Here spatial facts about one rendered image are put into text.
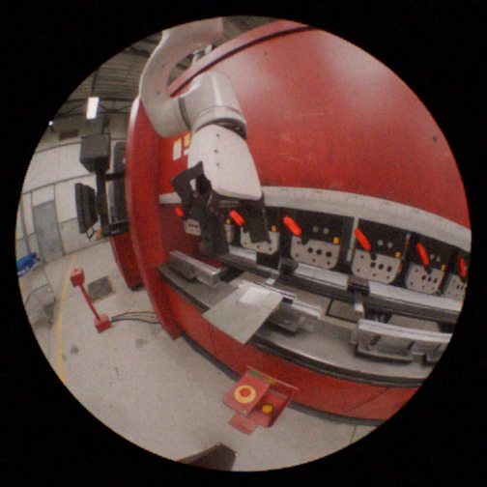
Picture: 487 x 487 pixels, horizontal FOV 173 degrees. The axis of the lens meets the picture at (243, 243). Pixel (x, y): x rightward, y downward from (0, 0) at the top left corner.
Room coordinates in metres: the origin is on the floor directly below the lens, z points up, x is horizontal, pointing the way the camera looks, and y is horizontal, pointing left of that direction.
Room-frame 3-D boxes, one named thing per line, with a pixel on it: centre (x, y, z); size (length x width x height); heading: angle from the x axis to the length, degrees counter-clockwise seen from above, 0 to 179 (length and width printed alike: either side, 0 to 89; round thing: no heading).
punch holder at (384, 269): (0.30, -0.40, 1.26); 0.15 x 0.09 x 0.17; 53
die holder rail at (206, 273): (0.85, 0.35, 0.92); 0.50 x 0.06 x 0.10; 53
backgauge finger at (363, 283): (0.41, -0.51, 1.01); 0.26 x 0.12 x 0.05; 143
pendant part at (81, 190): (0.78, 1.24, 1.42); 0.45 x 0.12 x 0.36; 46
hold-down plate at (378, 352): (0.12, -0.55, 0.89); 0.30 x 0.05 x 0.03; 53
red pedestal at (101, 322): (0.72, 1.81, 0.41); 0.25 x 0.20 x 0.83; 143
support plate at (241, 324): (0.41, -0.01, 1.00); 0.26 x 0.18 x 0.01; 143
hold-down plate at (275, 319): (0.45, -0.09, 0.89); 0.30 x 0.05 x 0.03; 53
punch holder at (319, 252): (0.42, -0.23, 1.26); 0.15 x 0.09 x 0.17; 53
